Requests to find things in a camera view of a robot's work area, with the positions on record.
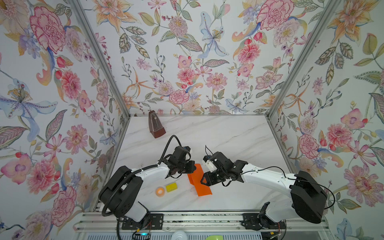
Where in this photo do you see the orange square paper sheet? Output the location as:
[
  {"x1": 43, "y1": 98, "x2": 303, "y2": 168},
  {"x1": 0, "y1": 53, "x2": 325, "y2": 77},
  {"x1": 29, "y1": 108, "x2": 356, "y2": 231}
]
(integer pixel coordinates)
[{"x1": 188, "y1": 164, "x2": 212, "y2": 197}]

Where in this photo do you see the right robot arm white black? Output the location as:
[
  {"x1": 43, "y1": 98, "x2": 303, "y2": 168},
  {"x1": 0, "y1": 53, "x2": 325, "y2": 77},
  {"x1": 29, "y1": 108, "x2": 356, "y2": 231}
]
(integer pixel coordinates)
[{"x1": 201, "y1": 152, "x2": 327, "y2": 230}]

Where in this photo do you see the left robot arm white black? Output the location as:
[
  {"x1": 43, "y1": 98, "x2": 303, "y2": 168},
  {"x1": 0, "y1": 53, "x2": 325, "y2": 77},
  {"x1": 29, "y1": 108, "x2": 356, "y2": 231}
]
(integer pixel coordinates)
[{"x1": 99, "y1": 146, "x2": 197, "y2": 223}]

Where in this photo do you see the yellow rectangular block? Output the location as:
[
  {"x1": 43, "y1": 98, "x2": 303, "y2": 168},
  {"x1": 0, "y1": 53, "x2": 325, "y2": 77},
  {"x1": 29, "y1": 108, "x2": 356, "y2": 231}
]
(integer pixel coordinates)
[{"x1": 166, "y1": 183, "x2": 178, "y2": 193}]

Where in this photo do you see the orange tape roll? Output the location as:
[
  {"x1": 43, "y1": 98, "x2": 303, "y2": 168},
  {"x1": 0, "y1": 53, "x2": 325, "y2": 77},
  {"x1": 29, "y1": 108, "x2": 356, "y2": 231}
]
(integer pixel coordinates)
[{"x1": 156, "y1": 187, "x2": 166, "y2": 198}]

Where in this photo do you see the brown wooden metronome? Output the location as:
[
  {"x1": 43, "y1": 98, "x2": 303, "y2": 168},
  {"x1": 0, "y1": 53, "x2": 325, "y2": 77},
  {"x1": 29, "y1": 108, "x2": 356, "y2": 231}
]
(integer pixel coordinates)
[{"x1": 149, "y1": 111, "x2": 166, "y2": 139}]

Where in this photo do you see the green object at edge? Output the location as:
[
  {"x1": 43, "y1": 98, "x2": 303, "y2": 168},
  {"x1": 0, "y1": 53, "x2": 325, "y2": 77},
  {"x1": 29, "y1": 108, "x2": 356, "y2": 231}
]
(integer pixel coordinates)
[{"x1": 205, "y1": 235, "x2": 224, "y2": 240}]

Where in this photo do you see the white round object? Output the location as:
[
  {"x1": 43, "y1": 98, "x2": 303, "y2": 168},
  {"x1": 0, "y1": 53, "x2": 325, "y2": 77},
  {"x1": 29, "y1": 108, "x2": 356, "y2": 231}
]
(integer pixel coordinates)
[{"x1": 171, "y1": 230, "x2": 188, "y2": 240}]

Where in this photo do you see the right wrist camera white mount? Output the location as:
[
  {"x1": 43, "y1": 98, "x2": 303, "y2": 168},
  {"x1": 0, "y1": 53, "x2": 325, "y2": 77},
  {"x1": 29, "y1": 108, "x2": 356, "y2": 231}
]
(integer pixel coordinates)
[{"x1": 203, "y1": 160, "x2": 217, "y2": 173}]

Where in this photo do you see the black corrugated cable conduit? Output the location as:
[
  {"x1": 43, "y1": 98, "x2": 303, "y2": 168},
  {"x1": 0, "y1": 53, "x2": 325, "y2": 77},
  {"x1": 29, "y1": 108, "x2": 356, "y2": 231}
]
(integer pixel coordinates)
[{"x1": 101, "y1": 134, "x2": 183, "y2": 217}]

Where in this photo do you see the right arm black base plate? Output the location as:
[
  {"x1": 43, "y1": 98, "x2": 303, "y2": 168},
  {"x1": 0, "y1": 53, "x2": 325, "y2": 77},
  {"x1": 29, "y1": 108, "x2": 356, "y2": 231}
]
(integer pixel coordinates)
[{"x1": 241, "y1": 213, "x2": 287, "y2": 231}]

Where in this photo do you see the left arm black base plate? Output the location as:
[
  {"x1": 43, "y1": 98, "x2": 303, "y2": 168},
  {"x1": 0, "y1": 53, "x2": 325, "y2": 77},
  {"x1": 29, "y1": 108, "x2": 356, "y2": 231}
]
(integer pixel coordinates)
[{"x1": 121, "y1": 213, "x2": 164, "y2": 231}]

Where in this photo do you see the aluminium front rail frame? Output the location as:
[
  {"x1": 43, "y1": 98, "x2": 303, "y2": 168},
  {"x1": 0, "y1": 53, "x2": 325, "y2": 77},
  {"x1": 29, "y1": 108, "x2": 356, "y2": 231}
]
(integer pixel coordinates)
[{"x1": 74, "y1": 211, "x2": 329, "y2": 233}]

